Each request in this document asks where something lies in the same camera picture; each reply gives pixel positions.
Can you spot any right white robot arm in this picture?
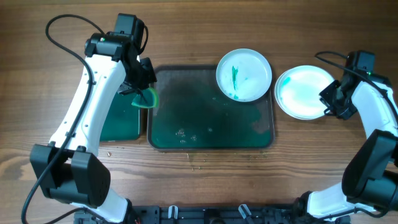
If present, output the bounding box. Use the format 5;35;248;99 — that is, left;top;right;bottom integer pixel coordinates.
292;78;397;223

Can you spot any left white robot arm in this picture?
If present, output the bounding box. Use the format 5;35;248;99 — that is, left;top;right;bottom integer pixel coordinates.
30;30;158;223

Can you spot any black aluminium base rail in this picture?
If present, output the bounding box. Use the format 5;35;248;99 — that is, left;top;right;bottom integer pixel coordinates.
73;203;351;224

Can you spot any green yellow sponge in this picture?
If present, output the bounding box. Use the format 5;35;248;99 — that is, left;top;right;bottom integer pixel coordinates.
131;87;159;109

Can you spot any small green water tray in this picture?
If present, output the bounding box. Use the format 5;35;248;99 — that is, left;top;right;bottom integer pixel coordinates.
100;93;142;142

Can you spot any large dark serving tray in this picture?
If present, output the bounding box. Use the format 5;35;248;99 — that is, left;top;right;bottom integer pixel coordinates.
147;65;275;152

